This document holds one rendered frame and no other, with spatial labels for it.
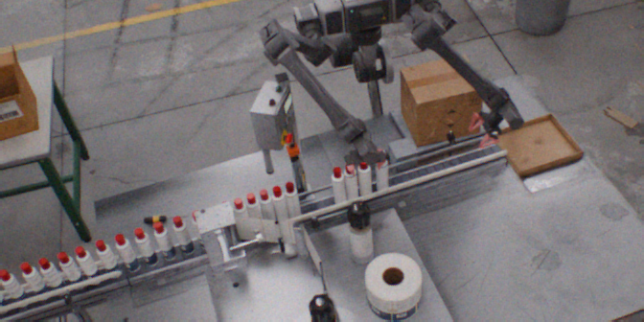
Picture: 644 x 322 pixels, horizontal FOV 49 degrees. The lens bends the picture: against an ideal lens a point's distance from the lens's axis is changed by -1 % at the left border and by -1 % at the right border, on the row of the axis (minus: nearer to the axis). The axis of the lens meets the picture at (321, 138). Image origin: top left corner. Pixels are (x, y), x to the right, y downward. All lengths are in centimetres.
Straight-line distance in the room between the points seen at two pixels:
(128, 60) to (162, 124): 78
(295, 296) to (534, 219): 101
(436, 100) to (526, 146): 49
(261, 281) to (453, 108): 110
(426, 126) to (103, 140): 243
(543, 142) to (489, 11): 227
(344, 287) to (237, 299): 41
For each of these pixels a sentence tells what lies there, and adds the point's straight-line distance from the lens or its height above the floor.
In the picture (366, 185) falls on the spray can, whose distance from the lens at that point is 293.
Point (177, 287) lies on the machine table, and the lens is 293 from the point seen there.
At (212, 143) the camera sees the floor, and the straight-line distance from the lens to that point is 459.
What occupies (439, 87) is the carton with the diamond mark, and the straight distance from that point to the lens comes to 310.
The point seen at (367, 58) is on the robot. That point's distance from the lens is 310.
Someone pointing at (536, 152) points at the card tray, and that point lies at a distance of 326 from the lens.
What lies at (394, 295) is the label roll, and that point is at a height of 102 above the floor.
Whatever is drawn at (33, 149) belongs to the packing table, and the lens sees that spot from 379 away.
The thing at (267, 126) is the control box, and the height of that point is 141.
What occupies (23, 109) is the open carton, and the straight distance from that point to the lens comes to 380.
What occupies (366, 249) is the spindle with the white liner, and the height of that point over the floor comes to 96.
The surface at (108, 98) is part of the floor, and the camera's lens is 516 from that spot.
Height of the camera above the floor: 319
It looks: 46 degrees down
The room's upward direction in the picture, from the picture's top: 8 degrees counter-clockwise
